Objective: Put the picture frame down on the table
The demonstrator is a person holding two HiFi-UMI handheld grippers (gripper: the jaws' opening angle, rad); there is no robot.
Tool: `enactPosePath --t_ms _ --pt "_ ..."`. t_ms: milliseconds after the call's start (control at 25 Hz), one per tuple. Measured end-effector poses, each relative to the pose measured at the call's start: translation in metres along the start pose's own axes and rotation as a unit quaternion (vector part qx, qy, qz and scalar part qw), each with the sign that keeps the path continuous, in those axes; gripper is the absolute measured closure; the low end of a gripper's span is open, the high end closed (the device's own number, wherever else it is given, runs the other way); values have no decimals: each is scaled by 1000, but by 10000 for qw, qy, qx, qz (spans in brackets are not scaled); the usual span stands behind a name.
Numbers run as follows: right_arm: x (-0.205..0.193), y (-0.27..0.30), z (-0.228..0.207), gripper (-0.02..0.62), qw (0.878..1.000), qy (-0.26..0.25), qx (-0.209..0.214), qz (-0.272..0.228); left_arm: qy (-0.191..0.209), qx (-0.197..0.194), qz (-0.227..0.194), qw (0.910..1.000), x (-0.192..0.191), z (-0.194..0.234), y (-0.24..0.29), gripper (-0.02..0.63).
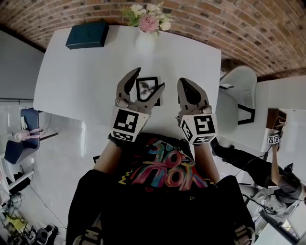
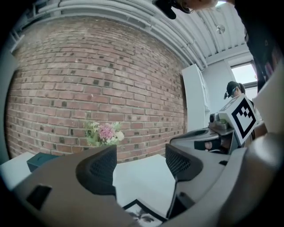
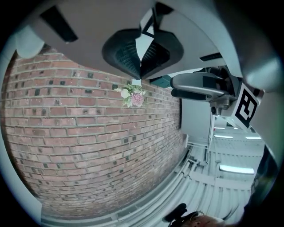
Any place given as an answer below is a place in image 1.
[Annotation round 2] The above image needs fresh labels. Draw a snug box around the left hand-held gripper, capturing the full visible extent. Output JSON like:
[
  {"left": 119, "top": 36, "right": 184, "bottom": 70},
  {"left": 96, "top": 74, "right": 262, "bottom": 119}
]
[{"left": 110, "top": 67, "right": 166, "bottom": 144}]

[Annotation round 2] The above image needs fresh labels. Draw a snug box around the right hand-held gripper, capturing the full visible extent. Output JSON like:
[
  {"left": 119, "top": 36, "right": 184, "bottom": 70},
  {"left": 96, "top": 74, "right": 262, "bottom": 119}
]
[{"left": 175, "top": 78, "right": 219, "bottom": 146}]

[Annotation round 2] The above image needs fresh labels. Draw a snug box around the black picture frame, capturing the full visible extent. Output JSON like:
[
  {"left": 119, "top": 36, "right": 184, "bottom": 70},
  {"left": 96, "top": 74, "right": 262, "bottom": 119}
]
[{"left": 135, "top": 76, "right": 164, "bottom": 107}]

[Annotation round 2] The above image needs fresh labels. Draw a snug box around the person's right forearm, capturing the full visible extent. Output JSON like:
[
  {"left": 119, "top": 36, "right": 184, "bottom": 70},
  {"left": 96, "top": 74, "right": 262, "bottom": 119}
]
[{"left": 192, "top": 141, "right": 220, "bottom": 184}]

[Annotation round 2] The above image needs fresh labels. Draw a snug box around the person's left forearm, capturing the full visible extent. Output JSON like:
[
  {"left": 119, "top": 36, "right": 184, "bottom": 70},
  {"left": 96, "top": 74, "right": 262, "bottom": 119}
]
[{"left": 92, "top": 141, "right": 122, "bottom": 175}]

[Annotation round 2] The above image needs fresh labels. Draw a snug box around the white shell chair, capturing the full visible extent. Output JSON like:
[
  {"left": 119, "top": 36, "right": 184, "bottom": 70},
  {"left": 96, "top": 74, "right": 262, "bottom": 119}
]
[{"left": 216, "top": 66, "right": 258, "bottom": 134}]

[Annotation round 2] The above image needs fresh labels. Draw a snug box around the white vase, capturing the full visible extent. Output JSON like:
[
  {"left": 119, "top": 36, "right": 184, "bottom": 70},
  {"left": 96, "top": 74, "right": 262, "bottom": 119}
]
[{"left": 135, "top": 31, "right": 157, "bottom": 55}]

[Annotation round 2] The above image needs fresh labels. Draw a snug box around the pink and white flower bouquet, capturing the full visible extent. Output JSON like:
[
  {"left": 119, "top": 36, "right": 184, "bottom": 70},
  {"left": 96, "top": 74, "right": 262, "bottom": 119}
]
[{"left": 120, "top": 1, "right": 175, "bottom": 36}]

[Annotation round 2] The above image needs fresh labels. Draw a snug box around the dark teal box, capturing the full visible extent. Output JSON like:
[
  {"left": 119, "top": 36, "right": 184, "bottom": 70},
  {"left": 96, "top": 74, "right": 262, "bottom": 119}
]
[{"left": 66, "top": 22, "right": 110, "bottom": 50}]

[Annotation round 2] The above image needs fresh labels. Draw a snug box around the brown wooden organizer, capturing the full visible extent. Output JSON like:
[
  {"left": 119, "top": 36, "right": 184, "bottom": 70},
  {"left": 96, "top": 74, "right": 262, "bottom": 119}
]
[{"left": 266, "top": 108, "right": 287, "bottom": 131}]

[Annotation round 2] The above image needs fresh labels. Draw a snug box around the white work table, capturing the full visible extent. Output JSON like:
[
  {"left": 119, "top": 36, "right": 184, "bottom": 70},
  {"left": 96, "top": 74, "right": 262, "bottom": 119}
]
[{"left": 255, "top": 76, "right": 306, "bottom": 154}]

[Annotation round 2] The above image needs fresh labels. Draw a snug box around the grey office chair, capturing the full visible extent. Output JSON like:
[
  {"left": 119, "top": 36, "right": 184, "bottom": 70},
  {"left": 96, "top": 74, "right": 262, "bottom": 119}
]
[{"left": 241, "top": 184, "right": 299, "bottom": 216}]

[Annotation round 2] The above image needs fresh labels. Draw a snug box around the person's black printed t-shirt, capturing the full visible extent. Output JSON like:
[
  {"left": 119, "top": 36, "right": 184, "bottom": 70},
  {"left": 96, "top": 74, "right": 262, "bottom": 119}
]
[{"left": 66, "top": 133, "right": 255, "bottom": 245}]

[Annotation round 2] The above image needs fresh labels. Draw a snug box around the blue chair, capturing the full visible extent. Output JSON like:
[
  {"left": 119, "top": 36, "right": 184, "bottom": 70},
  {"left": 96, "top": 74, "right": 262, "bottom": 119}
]
[{"left": 4, "top": 108, "right": 59, "bottom": 165}]

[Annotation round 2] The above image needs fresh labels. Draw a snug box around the black bag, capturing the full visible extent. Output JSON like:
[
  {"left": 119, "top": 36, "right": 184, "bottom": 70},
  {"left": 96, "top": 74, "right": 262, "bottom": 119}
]
[{"left": 9, "top": 177, "right": 32, "bottom": 194}]

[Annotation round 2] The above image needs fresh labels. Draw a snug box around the white metal rack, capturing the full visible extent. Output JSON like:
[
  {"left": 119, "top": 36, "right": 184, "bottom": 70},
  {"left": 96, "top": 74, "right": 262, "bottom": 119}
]
[{"left": 0, "top": 157, "right": 35, "bottom": 192}]

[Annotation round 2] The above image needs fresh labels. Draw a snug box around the white counter with dark edge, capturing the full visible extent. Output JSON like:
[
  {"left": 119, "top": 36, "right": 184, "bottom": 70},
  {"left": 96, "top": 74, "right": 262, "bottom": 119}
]
[{"left": 258, "top": 200, "right": 306, "bottom": 245}]

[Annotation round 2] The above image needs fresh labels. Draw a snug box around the black round device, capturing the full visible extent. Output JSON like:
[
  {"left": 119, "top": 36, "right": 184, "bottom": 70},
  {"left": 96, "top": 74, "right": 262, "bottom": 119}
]
[{"left": 35, "top": 224, "right": 59, "bottom": 245}]

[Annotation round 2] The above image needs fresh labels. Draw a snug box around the yellow-green cloth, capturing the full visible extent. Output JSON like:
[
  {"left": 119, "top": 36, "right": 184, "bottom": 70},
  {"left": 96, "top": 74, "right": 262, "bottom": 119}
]
[{"left": 6, "top": 214, "right": 27, "bottom": 228}]

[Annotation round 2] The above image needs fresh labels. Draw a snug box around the black wrist strap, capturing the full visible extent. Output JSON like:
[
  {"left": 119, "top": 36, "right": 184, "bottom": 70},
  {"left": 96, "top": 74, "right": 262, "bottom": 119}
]
[{"left": 108, "top": 134, "right": 125, "bottom": 148}]

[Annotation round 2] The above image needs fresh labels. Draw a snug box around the pink strapped bag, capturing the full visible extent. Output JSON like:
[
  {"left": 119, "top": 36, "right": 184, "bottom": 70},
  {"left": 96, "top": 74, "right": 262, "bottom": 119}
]
[{"left": 14, "top": 128, "right": 47, "bottom": 142}]

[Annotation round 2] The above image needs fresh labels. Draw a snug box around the thin floor cable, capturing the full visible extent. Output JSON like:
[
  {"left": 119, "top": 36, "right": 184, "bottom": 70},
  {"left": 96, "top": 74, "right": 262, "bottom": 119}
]
[{"left": 28, "top": 184, "right": 66, "bottom": 228}]

